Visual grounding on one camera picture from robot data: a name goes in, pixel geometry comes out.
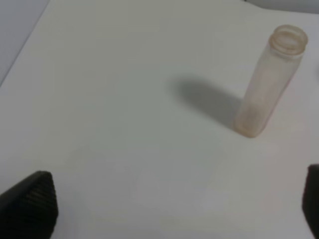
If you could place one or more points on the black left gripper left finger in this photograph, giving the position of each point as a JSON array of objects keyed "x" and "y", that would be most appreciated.
[{"x": 29, "y": 209}]

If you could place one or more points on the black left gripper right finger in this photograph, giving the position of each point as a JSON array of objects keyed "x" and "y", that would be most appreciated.
[{"x": 310, "y": 200}]

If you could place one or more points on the clear bottle with pink label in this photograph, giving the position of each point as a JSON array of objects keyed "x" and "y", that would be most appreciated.
[{"x": 274, "y": 70}]

